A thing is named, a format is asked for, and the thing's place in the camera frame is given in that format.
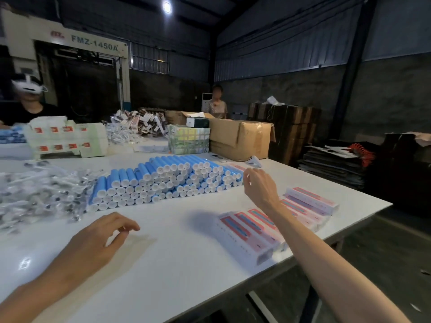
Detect person's left hand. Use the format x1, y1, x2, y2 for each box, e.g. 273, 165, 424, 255
51, 212, 141, 289

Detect person's right hand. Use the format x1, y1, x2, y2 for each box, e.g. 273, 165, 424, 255
243, 167, 282, 216

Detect person's left forearm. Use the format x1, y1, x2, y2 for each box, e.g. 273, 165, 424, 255
0, 262, 76, 323

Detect person's right forearm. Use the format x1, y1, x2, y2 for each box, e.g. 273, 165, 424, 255
268, 202, 412, 323

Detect large brown cardboard box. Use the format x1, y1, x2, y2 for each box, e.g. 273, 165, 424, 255
208, 118, 276, 162

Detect row of white red-print boxes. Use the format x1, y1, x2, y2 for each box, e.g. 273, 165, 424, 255
215, 186, 339, 267

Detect stack of brown cardboard bundles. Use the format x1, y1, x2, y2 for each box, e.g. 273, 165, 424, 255
248, 102, 321, 166

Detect pile of blue tubes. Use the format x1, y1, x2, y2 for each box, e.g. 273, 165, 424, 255
86, 155, 244, 212

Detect shiny holographic box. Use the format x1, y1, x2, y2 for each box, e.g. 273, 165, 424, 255
167, 124, 211, 155

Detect black and white box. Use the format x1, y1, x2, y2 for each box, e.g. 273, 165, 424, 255
186, 117, 210, 129

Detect stack of flat dark sheets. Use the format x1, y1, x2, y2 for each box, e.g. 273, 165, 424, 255
298, 144, 367, 191

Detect pile of clear plastic packets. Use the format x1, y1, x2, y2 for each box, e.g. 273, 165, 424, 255
0, 161, 103, 233

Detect white standing cabinet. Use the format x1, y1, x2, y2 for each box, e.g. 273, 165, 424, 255
201, 92, 215, 113

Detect small open cardboard box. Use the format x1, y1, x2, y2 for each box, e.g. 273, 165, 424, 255
165, 110, 216, 127

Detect heap of small printed boxes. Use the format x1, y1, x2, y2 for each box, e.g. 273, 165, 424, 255
104, 109, 169, 146

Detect stack of white red-label cartons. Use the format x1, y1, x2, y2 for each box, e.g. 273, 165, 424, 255
23, 116, 109, 159

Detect dark metal table leg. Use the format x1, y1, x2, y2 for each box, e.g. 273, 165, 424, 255
298, 285, 321, 323

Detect stack of blue packs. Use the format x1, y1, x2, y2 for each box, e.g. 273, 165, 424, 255
0, 127, 28, 145

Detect dark cardboard boxes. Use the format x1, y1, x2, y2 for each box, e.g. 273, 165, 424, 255
364, 132, 431, 217

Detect white headset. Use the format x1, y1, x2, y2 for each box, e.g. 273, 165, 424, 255
11, 73, 48, 95

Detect large white machine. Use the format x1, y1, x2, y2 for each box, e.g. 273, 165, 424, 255
0, 7, 132, 123

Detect red coiled hose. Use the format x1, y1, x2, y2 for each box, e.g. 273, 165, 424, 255
348, 143, 376, 167

